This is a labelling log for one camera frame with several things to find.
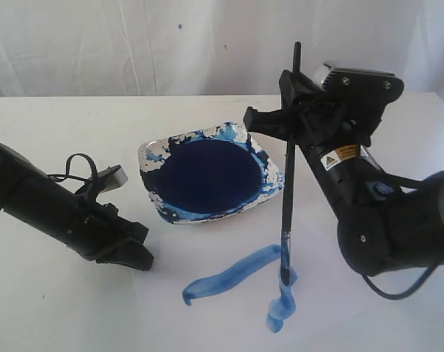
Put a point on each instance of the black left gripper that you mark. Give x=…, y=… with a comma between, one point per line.
x=97, y=233

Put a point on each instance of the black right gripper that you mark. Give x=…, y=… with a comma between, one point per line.
x=331, y=134

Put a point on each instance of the black paintbrush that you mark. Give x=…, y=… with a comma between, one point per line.
x=287, y=211

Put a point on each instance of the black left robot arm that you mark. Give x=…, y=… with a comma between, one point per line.
x=37, y=199

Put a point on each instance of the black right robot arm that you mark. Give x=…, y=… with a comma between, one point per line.
x=385, y=222

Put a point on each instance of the white paper sheet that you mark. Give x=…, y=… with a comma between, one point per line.
x=208, y=291

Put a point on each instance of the white square paint dish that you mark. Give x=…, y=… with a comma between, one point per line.
x=207, y=174

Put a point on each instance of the white backdrop curtain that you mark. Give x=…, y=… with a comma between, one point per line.
x=73, y=48

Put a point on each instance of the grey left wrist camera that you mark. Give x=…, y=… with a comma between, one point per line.
x=111, y=178

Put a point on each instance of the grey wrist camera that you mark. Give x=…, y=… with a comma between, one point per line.
x=111, y=178
x=371, y=88

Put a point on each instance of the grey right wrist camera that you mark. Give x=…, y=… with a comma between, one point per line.
x=371, y=88

